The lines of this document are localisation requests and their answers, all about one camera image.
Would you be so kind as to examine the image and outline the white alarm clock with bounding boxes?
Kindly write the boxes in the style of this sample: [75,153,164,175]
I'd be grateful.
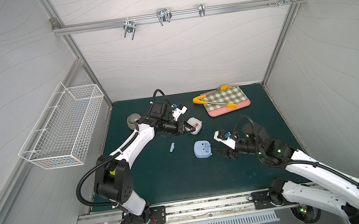
[187,117,202,135]

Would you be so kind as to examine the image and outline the blue alarm clock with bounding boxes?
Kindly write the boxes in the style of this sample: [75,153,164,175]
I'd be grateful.
[193,140,212,159]

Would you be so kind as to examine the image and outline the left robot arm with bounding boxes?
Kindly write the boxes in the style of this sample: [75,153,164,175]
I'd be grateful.
[94,102,195,224]

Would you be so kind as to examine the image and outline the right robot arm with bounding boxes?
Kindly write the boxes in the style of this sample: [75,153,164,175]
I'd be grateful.
[213,123,359,224]

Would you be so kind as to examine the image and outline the yellow steel tongs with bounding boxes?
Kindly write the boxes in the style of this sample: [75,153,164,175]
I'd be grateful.
[191,83,239,114]

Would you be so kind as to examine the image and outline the pink tray checkered cloth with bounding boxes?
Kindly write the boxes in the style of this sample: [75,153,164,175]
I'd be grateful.
[201,85,251,118]

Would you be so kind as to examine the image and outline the metal hook clamp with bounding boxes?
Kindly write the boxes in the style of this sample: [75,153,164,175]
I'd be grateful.
[123,19,137,40]
[198,3,206,17]
[156,8,172,26]
[267,0,298,7]

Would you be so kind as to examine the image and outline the aluminium crossbar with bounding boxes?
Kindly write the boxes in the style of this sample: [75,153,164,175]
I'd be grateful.
[53,0,308,36]

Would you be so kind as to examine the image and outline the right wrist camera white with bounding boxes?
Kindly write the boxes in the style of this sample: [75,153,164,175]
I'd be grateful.
[213,130,236,150]

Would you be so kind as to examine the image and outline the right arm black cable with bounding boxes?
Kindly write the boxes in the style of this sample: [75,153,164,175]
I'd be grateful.
[229,99,359,224]

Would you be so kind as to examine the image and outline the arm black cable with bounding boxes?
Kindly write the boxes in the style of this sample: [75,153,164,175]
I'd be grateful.
[64,86,190,224]
[229,99,359,224]

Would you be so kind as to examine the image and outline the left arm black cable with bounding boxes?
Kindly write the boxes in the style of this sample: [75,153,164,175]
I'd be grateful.
[64,86,190,224]

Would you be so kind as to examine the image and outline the white wire basket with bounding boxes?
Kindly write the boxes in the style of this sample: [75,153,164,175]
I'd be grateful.
[18,82,104,170]

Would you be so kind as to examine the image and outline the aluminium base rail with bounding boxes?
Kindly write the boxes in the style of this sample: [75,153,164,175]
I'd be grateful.
[76,189,298,224]

